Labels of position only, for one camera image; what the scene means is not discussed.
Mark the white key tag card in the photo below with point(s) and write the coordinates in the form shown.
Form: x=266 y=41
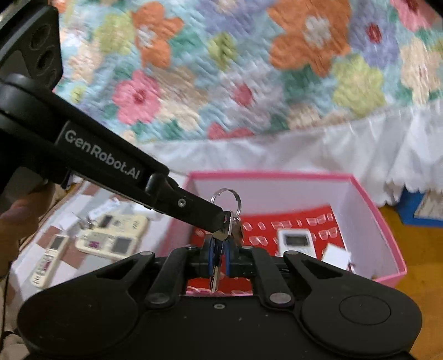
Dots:
x=108 y=206

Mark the cream remote with grey dial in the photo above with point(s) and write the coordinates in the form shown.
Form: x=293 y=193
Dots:
x=118 y=224

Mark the white bed skirt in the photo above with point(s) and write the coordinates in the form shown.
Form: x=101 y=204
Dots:
x=391 y=150

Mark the small white timer remote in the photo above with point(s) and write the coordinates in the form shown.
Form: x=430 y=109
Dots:
x=296 y=242

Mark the cream remote with purple panel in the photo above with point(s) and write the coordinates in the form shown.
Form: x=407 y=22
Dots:
x=108 y=244

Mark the white 90W charger block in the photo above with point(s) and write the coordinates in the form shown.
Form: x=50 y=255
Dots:
x=67 y=221

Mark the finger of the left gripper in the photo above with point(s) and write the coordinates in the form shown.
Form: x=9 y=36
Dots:
x=170 y=199

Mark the pink cardboard box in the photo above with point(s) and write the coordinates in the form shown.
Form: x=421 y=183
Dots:
x=345 y=225

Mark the person's left hand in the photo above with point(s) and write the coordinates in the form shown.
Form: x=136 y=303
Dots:
x=21 y=221

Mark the floral quilted bedspread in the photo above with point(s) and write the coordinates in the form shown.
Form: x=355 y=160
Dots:
x=214 y=70

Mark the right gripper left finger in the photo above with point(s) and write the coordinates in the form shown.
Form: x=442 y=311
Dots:
x=211 y=254

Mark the blue box under bed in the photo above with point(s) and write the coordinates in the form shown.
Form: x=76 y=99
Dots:
x=420 y=209

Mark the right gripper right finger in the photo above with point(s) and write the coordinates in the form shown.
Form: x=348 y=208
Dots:
x=233 y=262

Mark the white power adapter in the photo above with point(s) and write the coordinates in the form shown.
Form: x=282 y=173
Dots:
x=337 y=256

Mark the cream remote with large screen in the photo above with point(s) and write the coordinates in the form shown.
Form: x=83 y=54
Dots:
x=49 y=261

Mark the striped checkered rug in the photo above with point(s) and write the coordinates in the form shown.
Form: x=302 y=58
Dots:
x=83 y=198

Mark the bunch of keys with ring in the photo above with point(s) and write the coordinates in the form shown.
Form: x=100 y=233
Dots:
x=231 y=228

